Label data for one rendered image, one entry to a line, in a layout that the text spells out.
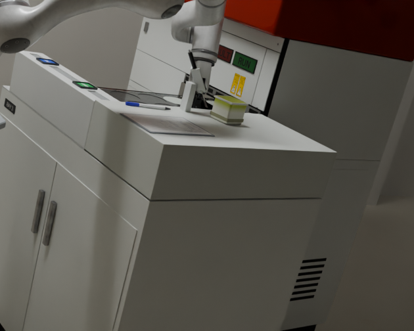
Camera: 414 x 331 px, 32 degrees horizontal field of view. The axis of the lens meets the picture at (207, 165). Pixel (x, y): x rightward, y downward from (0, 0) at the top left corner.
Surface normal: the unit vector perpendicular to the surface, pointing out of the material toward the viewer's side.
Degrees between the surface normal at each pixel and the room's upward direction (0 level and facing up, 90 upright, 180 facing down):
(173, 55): 90
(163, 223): 90
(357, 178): 90
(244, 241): 90
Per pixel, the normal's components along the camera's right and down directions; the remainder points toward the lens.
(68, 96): -0.77, -0.02
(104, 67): 0.50, 0.37
